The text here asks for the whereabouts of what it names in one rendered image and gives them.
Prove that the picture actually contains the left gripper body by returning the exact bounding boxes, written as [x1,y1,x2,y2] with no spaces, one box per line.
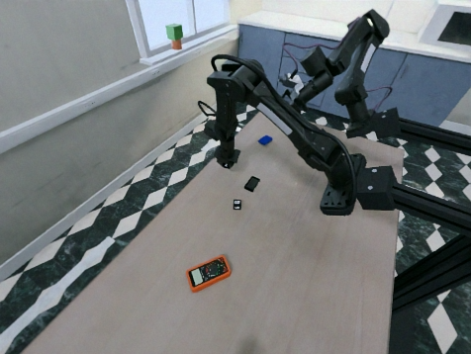
[214,146,240,165]

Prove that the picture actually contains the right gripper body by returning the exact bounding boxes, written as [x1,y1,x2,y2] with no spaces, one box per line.
[288,73,320,113]

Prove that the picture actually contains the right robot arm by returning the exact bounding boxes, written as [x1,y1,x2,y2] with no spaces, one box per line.
[300,8,390,133]

